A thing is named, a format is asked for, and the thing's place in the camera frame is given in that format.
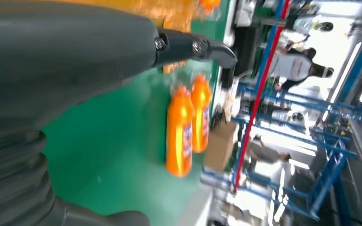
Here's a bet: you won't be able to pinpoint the black cable bundle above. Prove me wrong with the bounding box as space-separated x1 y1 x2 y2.
210 104 229 130

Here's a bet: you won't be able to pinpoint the white humanoid robot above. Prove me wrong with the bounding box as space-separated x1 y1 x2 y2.
271 109 305 124
293 16 335 35

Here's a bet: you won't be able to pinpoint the brown cardboard box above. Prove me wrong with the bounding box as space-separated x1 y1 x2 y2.
203 121 238 174

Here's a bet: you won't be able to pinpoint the yellow taped cardboard mat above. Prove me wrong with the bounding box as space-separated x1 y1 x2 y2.
59 0 200 75

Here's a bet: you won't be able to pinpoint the person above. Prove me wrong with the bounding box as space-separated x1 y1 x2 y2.
270 47 335 91

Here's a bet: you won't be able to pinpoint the red pole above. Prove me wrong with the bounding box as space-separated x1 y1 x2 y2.
232 0 291 191

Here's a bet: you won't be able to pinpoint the blue metal rack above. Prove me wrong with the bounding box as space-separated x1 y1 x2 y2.
199 0 362 222

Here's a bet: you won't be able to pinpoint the black remote controller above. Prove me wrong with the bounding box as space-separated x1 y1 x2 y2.
222 67 236 89

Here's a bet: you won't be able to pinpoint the black carry bag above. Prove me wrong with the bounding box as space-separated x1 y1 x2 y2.
232 26 263 78

